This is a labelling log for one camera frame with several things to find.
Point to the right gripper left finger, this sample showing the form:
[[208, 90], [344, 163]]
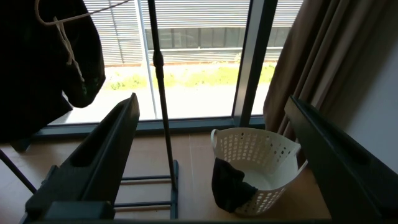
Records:
[[93, 168]]

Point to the heap of clothes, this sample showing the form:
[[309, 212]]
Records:
[[230, 186]]

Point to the black shorts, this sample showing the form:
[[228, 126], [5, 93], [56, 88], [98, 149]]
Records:
[[31, 77]]

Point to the brown curtain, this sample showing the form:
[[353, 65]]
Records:
[[311, 46]]

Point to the black clothes rack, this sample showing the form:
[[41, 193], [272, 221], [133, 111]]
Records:
[[163, 93]]

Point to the white laundry basket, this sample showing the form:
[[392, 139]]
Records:
[[273, 174]]

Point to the pink clothes hanger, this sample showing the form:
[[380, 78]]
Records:
[[77, 15]]

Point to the window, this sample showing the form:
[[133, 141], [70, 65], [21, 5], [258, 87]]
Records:
[[202, 77]]

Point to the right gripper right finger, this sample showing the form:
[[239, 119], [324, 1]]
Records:
[[348, 177]]

